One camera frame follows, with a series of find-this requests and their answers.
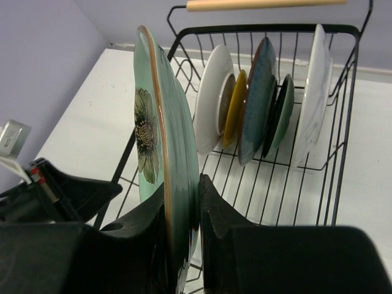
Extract yellow brown rimmed plate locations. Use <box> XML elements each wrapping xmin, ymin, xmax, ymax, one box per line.
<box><xmin>222</xmin><ymin>69</ymin><xmax>247</xmax><ymax>149</ymax></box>

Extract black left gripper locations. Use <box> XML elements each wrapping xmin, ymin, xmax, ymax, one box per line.
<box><xmin>1</xmin><ymin>157</ymin><xmax>123</xmax><ymax>224</ymax></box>

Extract white plate orange sunburst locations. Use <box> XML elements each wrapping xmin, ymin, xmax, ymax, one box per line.
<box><xmin>194</xmin><ymin>45</ymin><xmax>235</xmax><ymax>156</ymax></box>

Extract black wire dish rack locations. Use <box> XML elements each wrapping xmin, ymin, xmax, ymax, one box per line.
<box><xmin>91</xmin><ymin>0</ymin><xmax>374</xmax><ymax>288</ymax></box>

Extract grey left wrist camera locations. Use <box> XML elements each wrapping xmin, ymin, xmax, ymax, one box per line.
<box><xmin>0</xmin><ymin>119</ymin><xmax>32</xmax><ymax>184</ymax></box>

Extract large dark teal plate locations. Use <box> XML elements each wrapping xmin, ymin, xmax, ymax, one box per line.
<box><xmin>238</xmin><ymin>37</ymin><xmax>277</xmax><ymax>166</ymax></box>

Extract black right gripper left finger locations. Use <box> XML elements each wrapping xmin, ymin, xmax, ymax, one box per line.
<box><xmin>1</xmin><ymin>187</ymin><xmax>168</xmax><ymax>293</ymax></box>

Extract red teal flower plate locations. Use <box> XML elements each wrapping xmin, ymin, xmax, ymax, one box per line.
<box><xmin>291</xmin><ymin>24</ymin><xmax>333</xmax><ymax>168</ymax></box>

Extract small blue floral plate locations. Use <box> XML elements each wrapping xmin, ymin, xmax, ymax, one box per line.
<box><xmin>262</xmin><ymin>74</ymin><xmax>295</xmax><ymax>157</ymax></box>

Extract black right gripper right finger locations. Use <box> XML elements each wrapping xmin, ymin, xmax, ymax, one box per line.
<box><xmin>199</xmin><ymin>175</ymin><xmax>391</xmax><ymax>293</ymax></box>

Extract pale green plate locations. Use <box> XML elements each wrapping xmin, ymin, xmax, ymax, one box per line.
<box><xmin>134</xmin><ymin>25</ymin><xmax>200</xmax><ymax>293</ymax></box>

